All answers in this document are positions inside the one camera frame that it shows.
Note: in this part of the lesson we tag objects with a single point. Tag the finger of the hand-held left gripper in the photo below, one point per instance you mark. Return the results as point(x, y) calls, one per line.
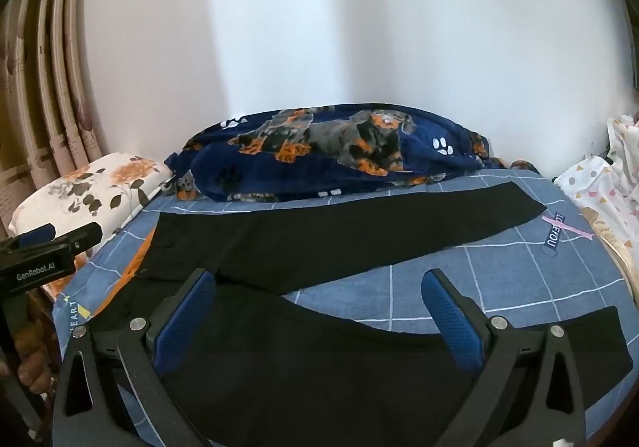
point(75, 237)
point(35, 234)

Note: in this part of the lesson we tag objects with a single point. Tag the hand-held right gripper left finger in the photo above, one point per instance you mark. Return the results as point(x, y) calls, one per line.
point(185, 314)

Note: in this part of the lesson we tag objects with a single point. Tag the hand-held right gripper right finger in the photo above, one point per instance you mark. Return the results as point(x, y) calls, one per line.
point(449, 314)

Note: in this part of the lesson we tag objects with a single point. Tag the black pants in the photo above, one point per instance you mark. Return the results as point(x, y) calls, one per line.
point(319, 237)

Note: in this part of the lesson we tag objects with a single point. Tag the person's left hand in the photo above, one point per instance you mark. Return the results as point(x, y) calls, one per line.
point(35, 357)

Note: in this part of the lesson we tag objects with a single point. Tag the white floral pillow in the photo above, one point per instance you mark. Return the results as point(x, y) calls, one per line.
point(100, 187)

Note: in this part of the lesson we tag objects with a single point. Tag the blue checked bed sheet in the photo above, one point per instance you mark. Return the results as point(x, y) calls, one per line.
point(499, 272)

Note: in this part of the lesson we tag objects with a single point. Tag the beige patterned curtain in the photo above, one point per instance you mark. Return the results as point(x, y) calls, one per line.
point(45, 102)

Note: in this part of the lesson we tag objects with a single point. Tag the white triangle-patterned pillow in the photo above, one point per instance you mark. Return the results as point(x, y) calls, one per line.
point(599, 192)

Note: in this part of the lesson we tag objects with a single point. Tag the navy floral pillow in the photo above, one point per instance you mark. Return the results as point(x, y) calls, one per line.
point(324, 162)

